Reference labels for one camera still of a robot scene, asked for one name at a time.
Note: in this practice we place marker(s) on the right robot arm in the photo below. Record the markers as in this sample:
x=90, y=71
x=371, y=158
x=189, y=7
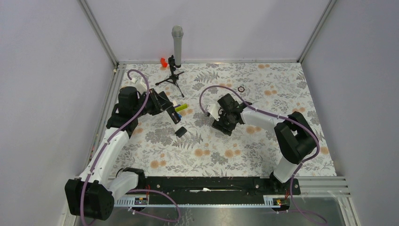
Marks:
x=295, y=137

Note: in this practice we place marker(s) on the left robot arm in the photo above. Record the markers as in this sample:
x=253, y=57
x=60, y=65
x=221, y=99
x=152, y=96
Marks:
x=91, y=194

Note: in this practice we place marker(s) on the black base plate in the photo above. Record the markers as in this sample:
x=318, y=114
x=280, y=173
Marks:
x=216, y=190

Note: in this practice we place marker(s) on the green yellow block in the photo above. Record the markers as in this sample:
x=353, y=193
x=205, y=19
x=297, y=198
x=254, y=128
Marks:
x=181, y=107

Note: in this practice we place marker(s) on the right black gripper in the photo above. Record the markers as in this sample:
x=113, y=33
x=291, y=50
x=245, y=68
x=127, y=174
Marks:
x=219, y=125

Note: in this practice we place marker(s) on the orange plastic piece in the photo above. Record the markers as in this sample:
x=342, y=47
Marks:
x=163, y=62

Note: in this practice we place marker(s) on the floral table mat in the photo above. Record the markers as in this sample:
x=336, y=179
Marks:
x=280, y=88

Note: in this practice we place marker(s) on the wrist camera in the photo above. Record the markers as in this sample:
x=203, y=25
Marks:
x=215, y=111
x=139, y=84

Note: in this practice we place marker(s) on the black battery cover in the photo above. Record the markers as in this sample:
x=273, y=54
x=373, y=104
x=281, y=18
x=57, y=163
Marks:
x=180, y=132

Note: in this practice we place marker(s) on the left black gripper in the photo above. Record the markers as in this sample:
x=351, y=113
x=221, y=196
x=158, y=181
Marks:
x=158, y=102

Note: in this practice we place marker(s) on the grey microphone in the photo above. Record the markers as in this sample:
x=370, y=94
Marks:
x=177, y=35

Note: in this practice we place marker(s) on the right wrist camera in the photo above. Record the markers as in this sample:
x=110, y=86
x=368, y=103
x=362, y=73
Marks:
x=215, y=111

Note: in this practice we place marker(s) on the black tripod mic stand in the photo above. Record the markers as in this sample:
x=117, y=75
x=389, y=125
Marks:
x=174, y=77

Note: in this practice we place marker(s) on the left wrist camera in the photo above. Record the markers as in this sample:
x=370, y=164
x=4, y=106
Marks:
x=139, y=84

